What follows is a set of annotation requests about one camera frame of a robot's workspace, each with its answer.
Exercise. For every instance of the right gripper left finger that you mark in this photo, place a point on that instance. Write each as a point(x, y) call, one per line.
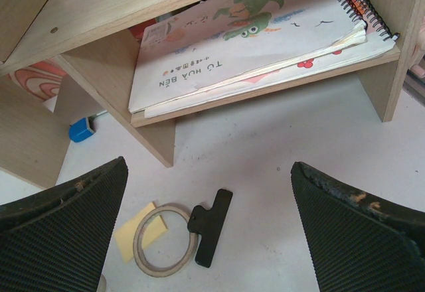
point(58, 238)

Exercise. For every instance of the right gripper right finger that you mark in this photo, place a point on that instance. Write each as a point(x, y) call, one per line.
point(358, 241)

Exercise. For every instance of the light wooden bookshelf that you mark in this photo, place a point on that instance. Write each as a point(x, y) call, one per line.
point(91, 41)

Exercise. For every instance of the black binder clip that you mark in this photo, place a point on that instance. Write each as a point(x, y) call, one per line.
point(208, 225)

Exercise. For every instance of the pink plastic bottle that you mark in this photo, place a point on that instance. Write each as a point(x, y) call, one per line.
point(418, 55)

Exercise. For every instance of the blue eraser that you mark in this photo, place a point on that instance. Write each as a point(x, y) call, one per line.
point(80, 130)

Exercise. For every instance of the spiral notebook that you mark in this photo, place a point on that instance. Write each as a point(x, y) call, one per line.
point(220, 48)

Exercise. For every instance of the yellow sticky note pad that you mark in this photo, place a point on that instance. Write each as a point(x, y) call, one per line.
point(124, 235)

